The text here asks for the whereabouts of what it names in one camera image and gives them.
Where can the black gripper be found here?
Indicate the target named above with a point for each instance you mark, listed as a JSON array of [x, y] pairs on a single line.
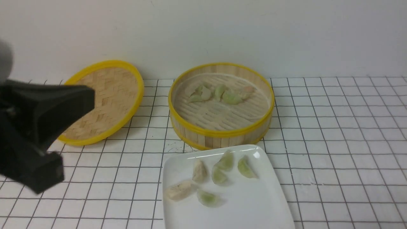
[[32, 117]]

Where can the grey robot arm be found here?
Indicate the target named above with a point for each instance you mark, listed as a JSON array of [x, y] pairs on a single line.
[[4, 60]]

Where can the beige dumpling on plate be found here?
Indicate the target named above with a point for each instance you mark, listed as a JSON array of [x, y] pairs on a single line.
[[199, 173], [180, 191]]

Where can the green dumpling on plate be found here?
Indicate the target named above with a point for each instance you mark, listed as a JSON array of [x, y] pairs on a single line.
[[218, 177], [209, 199], [226, 162]]

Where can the green dumpling at plate edge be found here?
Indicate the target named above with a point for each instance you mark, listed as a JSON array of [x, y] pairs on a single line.
[[245, 169]]

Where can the white square plate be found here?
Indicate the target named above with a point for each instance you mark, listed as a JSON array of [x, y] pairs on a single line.
[[248, 203]]

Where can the bamboo steamer lid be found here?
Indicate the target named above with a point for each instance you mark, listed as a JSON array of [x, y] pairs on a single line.
[[119, 90]]

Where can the yellow-rimmed bamboo steamer basket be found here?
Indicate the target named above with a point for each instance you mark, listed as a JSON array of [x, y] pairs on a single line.
[[204, 139]]

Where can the pale dumpling in steamer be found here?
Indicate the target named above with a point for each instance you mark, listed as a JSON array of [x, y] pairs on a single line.
[[245, 92]]

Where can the checkered white tablecloth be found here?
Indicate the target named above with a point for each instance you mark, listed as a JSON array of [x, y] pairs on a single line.
[[338, 146]]

